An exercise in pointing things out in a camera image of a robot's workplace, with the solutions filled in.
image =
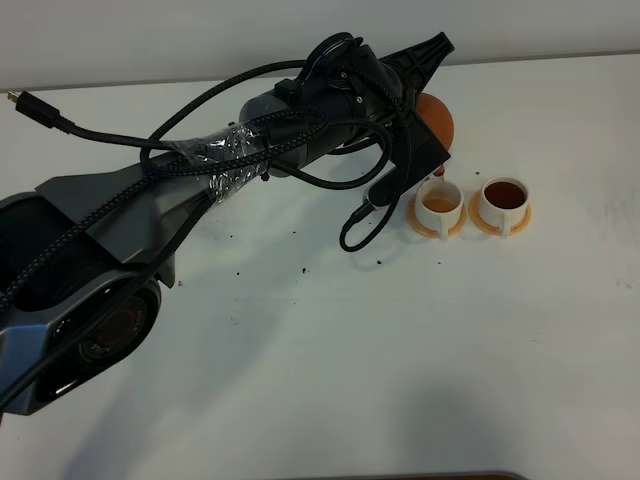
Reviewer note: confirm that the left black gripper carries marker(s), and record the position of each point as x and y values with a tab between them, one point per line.
416	65

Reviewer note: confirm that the brown clay teapot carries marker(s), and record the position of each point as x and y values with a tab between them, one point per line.
437	117

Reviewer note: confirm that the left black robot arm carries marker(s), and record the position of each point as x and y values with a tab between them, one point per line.
84	258

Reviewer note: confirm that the left white teacup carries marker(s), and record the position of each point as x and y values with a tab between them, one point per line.
436	200

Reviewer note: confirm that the white teacup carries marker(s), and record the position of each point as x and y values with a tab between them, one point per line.
503	204
436	200

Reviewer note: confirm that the left orange cup saucer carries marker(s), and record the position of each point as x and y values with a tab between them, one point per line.
429	233

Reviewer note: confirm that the orange cup saucer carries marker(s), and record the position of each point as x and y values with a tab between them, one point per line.
429	233
491	230

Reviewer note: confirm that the right white teacup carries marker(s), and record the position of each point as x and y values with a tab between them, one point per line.
503	204

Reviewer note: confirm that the right orange cup saucer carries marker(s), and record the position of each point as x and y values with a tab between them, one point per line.
491	230

